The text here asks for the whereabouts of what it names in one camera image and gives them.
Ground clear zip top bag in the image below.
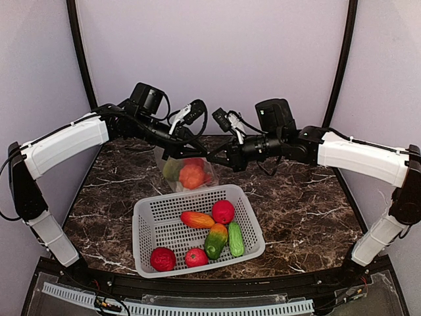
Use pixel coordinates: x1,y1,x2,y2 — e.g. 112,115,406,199
154,148,219,192

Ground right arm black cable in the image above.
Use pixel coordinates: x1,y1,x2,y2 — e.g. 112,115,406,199
256,156,284,177

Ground red wrinkled fruit front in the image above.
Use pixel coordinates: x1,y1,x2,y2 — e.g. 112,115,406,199
150,247,176,272

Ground black frame post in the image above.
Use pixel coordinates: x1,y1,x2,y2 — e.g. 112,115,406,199
322,0,359,128
66,0,97,109

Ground left black frame post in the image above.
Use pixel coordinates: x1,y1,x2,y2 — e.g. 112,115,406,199
66,0,97,109

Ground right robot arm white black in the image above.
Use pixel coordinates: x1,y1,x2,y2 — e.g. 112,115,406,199
207,99,420,267

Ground white perforated plastic basket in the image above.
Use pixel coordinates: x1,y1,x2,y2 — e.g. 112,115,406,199
132,184,265,278

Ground black front rail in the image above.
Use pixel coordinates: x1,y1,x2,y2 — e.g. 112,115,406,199
39,255,395,309

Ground left electronics board wires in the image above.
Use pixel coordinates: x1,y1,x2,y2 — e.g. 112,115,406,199
88,279,132,316

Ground electronics board wires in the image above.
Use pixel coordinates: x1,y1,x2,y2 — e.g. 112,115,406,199
335,276,372,305
88,279,132,316

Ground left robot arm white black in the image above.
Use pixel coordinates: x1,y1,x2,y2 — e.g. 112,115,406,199
1,83,209,269

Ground orange pumpkin toy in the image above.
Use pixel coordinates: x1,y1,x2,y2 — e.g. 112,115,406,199
179,165,205,190

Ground white slotted cable duct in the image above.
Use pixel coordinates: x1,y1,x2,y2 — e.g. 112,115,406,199
41,282,314,315

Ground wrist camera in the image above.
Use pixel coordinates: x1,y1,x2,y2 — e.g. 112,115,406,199
169,102,205,135
212,108,247,145

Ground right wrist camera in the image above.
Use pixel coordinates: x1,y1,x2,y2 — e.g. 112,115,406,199
212,108,247,145

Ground green orange mango toy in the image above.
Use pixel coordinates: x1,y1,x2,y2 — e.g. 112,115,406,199
205,223,228,260

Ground green bitter gourd toy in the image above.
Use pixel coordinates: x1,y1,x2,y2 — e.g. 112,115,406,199
228,221,245,257

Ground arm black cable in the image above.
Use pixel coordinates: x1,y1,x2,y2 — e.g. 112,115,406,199
256,156,284,177
157,93,209,145

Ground right black frame post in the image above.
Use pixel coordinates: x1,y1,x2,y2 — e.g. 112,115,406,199
322,0,359,128

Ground right electronics board wires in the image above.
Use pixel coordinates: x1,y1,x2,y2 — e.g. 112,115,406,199
335,276,372,305

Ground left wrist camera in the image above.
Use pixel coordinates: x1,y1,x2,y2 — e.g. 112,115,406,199
169,102,205,135

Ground red wrinkled fruit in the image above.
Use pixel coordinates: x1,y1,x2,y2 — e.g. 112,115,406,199
184,157,205,169
150,247,176,272
212,200,235,224

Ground red tomato fruit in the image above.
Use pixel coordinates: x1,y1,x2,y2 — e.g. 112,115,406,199
185,248,209,268

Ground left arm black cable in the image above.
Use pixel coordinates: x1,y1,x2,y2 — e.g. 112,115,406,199
157,93,209,145

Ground yellow lemon toy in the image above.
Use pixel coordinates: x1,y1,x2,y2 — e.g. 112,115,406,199
162,159,184,182

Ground orange yellow mango toy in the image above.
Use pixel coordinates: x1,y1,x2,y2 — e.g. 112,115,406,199
180,211,215,228

